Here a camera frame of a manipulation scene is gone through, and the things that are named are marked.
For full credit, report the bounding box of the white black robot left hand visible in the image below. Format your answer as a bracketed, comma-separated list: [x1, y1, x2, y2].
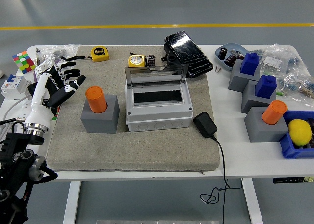
[24, 61, 86, 131]

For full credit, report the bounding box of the orange cylinder battery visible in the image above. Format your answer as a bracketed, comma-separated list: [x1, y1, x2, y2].
[85, 86, 108, 114]
[261, 100, 288, 125]

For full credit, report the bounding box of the smoky transparent box lid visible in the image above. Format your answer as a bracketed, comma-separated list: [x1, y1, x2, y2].
[124, 64, 187, 87]

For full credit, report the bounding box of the white purple cardboard box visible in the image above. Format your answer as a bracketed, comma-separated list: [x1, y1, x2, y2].
[33, 56, 56, 80]

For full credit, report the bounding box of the grey plastic junction box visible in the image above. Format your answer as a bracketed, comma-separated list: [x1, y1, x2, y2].
[125, 83, 194, 133]

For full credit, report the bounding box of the white circuit breaker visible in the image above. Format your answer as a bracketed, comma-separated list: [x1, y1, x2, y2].
[0, 74, 32, 101]

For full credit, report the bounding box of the large colourful puzzle cube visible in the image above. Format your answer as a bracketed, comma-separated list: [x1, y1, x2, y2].
[12, 51, 36, 74]

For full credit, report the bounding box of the clear bag of parts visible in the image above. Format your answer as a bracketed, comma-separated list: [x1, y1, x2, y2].
[39, 44, 80, 62]

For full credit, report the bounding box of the grey cube holder round hole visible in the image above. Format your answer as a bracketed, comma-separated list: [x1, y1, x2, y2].
[244, 106, 289, 143]
[80, 94, 120, 134]

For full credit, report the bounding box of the yellow round tape measure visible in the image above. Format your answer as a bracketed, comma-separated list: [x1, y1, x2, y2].
[128, 54, 147, 68]

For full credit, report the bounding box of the grey-brown mat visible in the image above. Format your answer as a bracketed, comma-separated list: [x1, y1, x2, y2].
[46, 45, 221, 172]

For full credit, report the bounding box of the white table leg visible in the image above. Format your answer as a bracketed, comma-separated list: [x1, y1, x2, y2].
[242, 178, 263, 224]
[63, 181, 81, 224]

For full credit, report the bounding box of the glossy black plastic tray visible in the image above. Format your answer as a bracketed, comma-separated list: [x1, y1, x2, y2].
[163, 30, 214, 79]

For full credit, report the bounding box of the black power adapter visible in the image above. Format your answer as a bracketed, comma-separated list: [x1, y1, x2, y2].
[193, 112, 218, 138]

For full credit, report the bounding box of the dark red capacitor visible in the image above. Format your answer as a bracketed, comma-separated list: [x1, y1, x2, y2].
[223, 54, 236, 67]

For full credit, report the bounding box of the blue-grey oval dish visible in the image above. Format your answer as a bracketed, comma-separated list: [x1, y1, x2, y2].
[214, 42, 248, 72]

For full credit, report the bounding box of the blue plastic block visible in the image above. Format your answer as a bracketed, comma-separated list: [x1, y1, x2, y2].
[239, 52, 260, 75]
[254, 74, 277, 99]

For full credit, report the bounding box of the clear bag of components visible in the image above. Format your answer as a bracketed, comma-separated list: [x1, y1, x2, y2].
[250, 44, 303, 75]
[276, 71, 314, 107]

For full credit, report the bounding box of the blue plastic bin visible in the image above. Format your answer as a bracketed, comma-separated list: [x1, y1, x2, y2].
[279, 110, 314, 159]

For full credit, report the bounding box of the yellow lemon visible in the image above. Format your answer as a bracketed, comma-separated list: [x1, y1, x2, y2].
[287, 119, 312, 147]

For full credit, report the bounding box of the black table control panel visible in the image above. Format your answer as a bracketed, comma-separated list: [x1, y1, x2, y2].
[273, 176, 314, 184]

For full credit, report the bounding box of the dark capacitors pile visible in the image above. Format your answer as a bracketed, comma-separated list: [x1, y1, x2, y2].
[305, 118, 314, 148]

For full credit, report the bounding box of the white power strip cable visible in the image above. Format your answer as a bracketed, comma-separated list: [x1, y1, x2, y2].
[0, 95, 34, 138]

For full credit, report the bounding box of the yellow tape measure with strap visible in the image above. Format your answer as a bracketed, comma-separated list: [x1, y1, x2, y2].
[61, 46, 110, 62]

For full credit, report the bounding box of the black adapter cord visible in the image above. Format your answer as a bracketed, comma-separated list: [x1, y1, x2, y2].
[200, 134, 243, 224]

